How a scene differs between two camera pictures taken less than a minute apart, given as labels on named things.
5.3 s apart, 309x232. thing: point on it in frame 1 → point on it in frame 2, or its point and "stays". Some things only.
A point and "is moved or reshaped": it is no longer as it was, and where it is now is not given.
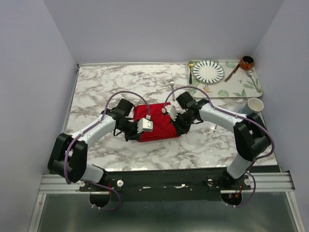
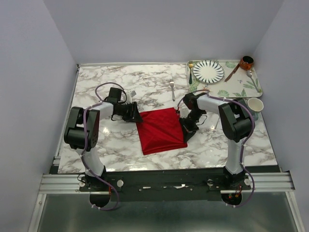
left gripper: (134, 136) → (129, 118)
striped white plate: (208, 72) stays
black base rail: (167, 185) stays
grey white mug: (253, 105) stays
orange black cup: (246, 62) stays
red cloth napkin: (161, 127) is moved or reshaped
